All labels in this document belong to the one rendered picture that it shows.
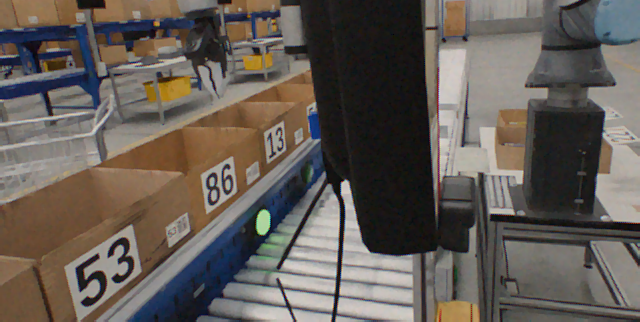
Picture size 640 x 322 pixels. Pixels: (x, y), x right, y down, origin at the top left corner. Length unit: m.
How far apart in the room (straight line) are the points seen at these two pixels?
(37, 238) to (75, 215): 0.11
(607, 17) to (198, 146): 1.22
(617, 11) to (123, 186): 1.25
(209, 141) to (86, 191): 0.43
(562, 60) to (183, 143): 1.20
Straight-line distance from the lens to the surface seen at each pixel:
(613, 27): 1.23
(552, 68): 1.42
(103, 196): 1.31
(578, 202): 1.53
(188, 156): 1.61
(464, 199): 0.78
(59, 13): 7.02
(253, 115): 1.88
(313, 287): 1.17
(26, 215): 1.21
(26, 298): 0.87
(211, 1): 1.16
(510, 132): 2.11
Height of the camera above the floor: 1.41
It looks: 17 degrees down
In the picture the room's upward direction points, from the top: 4 degrees counter-clockwise
